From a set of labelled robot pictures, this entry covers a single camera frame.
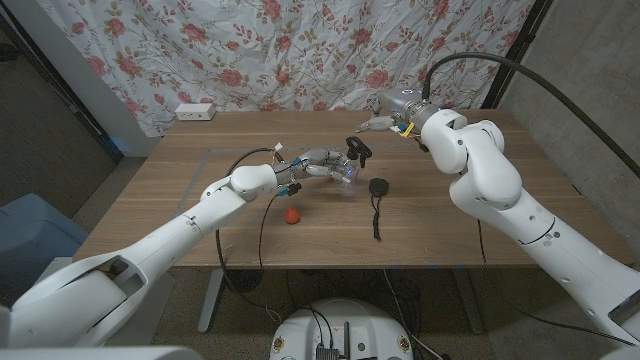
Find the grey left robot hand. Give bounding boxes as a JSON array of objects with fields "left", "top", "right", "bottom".
[{"left": 289, "top": 148, "right": 359, "bottom": 184}]

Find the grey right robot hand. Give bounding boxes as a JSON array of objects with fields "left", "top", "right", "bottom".
[{"left": 354, "top": 88, "right": 432, "bottom": 135}]

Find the clear spray bottle black sprayer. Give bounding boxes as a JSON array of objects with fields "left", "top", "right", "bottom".
[{"left": 332, "top": 136, "right": 374, "bottom": 194}]

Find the floral backdrop cloth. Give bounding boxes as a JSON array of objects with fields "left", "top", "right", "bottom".
[{"left": 37, "top": 0, "right": 536, "bottom": 139}]

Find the black backdrop stand pole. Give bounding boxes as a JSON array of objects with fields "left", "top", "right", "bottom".
[{"left": 480, "top": 0, "right": 555, "bottom": 110}]

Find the white power strip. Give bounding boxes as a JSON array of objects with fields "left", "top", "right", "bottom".
[{"left": 174, "top": 102, "right": 217, "bottom": 122}]

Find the black round floor base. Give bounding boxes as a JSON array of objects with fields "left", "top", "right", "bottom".
[{"left": 222, "top": 268, "right": 265, "bottom": 295}]

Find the white robot torso base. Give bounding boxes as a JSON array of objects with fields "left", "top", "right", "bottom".
[{"left": 269, "top": 298, "right": 415, "bottom": 360}]

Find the grey table leg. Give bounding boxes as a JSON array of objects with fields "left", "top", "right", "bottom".
[
  {"left": 197, "top": 267, "right": 226, "bottom": 335},
  {"left": 452, "top": 267, "right": 486, "bottom": 335}
]

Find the blue grey bin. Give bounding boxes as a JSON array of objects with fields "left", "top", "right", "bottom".
[{"left": 0, "top": 192, "right": 91, "bottom": 271}]

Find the black round gadget with lanyard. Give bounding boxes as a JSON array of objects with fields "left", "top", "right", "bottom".
[{"left": 368, "top": 177, "right": 391, "bottom": 242}]

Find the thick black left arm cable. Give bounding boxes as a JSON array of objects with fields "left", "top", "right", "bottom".
[{"left": 214, "top": 147, "right": 284, "bottom": 324}]

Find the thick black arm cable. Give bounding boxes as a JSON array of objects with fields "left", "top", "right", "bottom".
[
  {"left": 421, "top": 51, "right": 640, "bottom": 179},
  {"left": 214, "top": 147, "right": 284, "bottom": 324}
]

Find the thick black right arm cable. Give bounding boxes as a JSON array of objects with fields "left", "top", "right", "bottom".
[{"left": 421, "top": 51, "right": 640, "bottom": 179}]

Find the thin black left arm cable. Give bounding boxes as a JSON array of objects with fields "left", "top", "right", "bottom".
[{"left": 256, "top": 192, "right": 282, "bottom": 274}]

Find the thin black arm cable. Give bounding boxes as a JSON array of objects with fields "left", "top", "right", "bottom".
[
  {"left": 477, "top": 219, "right": 639, "bottom": 347},
  {"left": 256, "top": 192, "right": 282, "bottom": 274}
]

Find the black floor cable bundle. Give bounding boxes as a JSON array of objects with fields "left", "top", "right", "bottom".
[{"left": 284, "top": 268, "right": 426, "bottom": 351}]

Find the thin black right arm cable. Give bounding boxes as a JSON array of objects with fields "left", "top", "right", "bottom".
[{"left": 477, "top": 219, "right": 639, "bottom": 347}]

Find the white floor cable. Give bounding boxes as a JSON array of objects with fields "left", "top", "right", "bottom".
[{"left": 382, "top": 269, "right": 446, "bottom": 360}]

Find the white wall pillar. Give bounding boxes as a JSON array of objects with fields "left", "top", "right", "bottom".
[{"left": 2, "top": 0, "right": 161, "bottom": 159}]

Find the black frame bar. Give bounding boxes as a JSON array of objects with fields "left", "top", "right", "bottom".
[{"left": 0, "top": 9, "right": 125, "bottom": 162}]

